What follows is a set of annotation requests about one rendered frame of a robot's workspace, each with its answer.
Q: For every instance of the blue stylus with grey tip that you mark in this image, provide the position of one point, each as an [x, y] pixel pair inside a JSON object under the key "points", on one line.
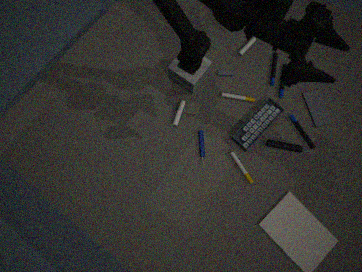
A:
{"points": [[201, 144]]}

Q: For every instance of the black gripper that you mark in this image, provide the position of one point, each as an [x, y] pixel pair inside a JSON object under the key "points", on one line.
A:
{"points": [[298, 70]]}

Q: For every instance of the black pen with blue cap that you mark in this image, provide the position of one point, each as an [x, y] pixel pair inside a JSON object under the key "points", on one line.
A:
{"points": [[273, 71], [302, 132], [281, 90]]}

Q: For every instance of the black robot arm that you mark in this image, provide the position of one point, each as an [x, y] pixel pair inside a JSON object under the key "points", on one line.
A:
{"points": [[234, 15]]}

